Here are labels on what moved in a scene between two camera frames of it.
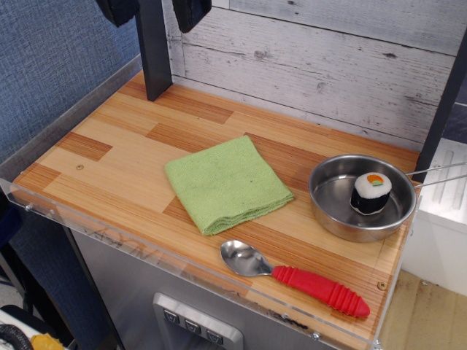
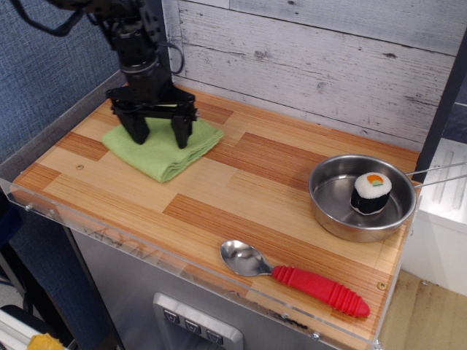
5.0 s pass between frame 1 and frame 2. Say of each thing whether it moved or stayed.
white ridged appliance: stayed
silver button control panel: stayed
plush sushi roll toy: stayed
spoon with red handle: stayed
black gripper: moved
